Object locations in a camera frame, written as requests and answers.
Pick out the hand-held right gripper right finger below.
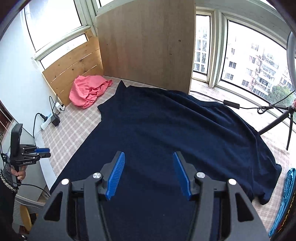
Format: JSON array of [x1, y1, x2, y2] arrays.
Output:
[[173, 152, 270, 241]]

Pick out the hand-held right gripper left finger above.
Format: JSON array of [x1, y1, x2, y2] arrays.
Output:
[[29, 151, 125, 241]]

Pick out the navy blue sweatshirt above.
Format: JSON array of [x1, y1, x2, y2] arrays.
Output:
[[50, 80, 282, 241]]

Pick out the person's left forearm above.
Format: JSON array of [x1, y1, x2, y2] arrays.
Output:
[[0, 167, 18, 200]]

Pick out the person's left hand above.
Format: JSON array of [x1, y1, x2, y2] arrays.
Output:
[[11, 166, 26, 181]]

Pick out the pink plaid blanket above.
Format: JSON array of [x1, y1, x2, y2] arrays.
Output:
[[41, 75, 296, 232]]

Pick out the wooden stool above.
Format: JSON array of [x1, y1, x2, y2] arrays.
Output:
[[20, 204, 38, 232]]

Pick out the pink garment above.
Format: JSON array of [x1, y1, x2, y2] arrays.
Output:
[[69, 75, 113, 109]]

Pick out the knotty pine wood panel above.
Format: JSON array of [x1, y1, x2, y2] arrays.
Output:
[[42, 29, 104, 107]]

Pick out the blue knitted garment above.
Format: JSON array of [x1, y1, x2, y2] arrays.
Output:
[[268, 168, 296, 237]]

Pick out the black tripod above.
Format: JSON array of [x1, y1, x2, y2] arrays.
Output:
[[258, 104, 296, 151]]

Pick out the large light wooden board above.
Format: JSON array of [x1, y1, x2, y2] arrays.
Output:
[[95, 0, 196, 94]]

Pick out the black plug cable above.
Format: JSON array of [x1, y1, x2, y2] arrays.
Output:
[[33, 113, 47, 139]]

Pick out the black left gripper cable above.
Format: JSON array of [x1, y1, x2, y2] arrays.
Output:
[[13, 183, 51, 197]]

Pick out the black charger cable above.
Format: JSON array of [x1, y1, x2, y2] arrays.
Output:
[[49, 95, 62, 109]]

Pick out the white ring light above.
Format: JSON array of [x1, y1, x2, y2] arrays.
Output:
[[287, 30, 296, 86]]

